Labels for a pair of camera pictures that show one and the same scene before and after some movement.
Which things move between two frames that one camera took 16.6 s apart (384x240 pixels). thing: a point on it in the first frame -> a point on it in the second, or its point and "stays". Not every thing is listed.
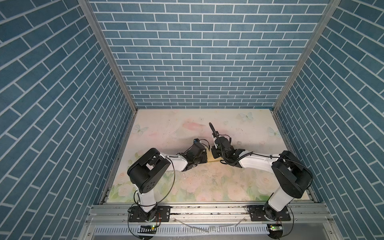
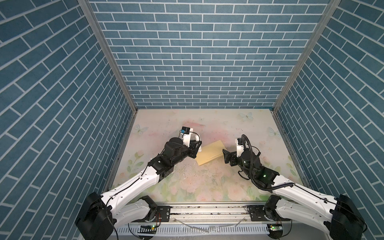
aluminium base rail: [117, 215] stays
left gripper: [204, 156] -> [192, 150]
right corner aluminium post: [318, 29] stays
